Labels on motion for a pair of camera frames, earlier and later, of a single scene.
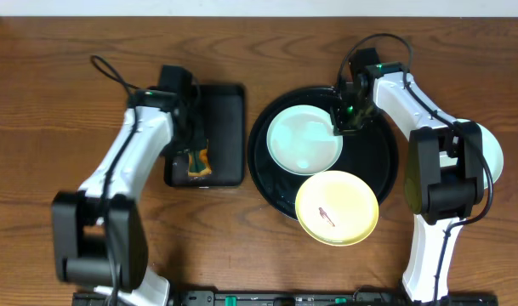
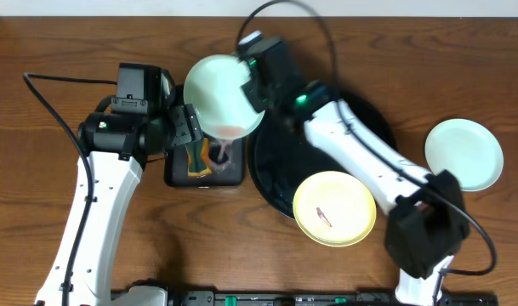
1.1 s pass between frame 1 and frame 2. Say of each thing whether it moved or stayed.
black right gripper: moved
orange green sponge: stayed
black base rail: stayed
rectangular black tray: stayed
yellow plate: stayed
